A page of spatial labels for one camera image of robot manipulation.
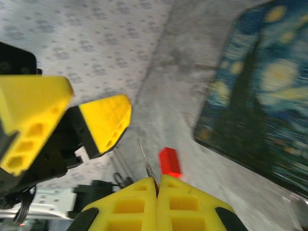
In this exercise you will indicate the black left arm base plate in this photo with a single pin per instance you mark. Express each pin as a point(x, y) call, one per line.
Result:
point(96, 192)

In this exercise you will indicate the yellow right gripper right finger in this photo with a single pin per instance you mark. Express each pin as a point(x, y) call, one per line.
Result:
point(190, 207)

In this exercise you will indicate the starry night print box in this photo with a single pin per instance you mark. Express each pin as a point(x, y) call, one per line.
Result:
point(260, 101)

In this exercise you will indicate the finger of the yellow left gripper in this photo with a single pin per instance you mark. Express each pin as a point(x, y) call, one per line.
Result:
point(106, 120)
point(31, 106)

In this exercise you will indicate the red padlock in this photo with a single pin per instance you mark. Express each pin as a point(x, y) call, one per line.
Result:
point(169, 162)

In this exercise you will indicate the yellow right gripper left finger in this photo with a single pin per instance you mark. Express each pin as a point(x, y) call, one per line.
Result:
point(125, 207)

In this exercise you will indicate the aluminium frame rail with slots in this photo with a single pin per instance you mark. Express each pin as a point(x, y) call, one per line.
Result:
point(48, 202)

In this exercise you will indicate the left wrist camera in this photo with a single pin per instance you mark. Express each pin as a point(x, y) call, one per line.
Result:
point(16, 60)

